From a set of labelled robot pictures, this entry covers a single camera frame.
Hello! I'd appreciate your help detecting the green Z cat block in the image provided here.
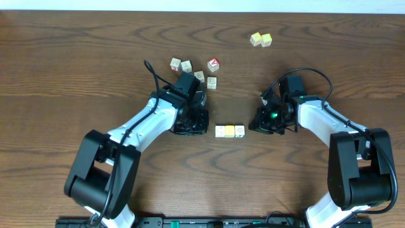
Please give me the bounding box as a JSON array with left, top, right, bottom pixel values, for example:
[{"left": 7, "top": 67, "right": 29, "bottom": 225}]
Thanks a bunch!
[{"left": 215, "top": 125, "right": 225, "bottom": 137}]

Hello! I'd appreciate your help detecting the yellow M airplane block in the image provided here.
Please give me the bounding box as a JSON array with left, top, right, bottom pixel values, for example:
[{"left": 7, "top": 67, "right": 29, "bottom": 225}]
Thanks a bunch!
[{"left": 235, "top": 125, "right": 246, "bottom": 137}]

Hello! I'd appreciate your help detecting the yellow K block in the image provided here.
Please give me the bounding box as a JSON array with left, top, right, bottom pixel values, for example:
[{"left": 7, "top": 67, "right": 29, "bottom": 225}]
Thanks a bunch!
[{"left": 225, "top": 125, "right": 235, "bottom": 137}]

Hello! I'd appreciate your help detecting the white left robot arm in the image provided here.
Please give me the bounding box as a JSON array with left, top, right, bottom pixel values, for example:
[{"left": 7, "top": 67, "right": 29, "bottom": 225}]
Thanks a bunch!
[{"left": 64, "top": 72, "right": 209, "bottom": 227}]

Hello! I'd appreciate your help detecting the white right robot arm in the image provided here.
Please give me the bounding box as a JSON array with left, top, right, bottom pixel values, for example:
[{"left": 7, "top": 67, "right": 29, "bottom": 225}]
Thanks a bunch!
[{"left": 249, "top": 75, "right": 397, "bottom": 227}]

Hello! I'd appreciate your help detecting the cream block with brown print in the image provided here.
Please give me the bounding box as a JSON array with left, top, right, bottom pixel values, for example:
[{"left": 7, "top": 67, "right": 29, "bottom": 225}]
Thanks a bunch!
[{"left": 206, "top": 77, "right": 217, "bottom": 89}]

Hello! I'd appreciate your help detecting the cream block animal print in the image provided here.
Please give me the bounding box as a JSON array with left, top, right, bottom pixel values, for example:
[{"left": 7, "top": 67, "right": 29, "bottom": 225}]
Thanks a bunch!
[{"left": 194, "top": 71, "right": 205, "bottom": 83}]

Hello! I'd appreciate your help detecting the cream block letter print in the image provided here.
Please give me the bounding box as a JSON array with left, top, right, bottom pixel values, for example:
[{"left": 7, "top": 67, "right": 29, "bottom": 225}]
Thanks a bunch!
[{"left": 180, "top": 60, "right": 192, "bottom": 73}]

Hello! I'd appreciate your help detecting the cream block red side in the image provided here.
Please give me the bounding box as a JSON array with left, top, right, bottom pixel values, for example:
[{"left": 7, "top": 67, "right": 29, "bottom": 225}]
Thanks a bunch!
[{"left": 170, "top": 58, "right": 182, "bottom": 72}]

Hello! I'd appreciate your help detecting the red A block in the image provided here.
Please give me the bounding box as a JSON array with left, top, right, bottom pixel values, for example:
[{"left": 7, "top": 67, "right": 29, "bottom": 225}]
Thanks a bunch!
[{"left": 208, "top": 58, "right": 220, "bottom": 72}]

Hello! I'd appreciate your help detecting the yellow block far corner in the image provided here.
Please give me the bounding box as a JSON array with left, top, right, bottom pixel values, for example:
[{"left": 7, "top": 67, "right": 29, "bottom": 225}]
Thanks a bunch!
[{"left": 261, "top": 33, "right": 273, "bottom": 47}]

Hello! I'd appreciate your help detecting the cream block near yellow block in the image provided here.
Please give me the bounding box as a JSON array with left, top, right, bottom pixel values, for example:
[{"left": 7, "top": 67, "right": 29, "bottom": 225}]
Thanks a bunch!
[{"left": 250, "top": 32, "right": 263, "bottom": 46}]

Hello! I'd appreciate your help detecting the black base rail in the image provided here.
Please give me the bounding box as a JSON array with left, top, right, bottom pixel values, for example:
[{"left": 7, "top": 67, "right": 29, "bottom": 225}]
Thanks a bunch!
[{"left": 55, "top": 215, "right": 373, "bottom": 228}]

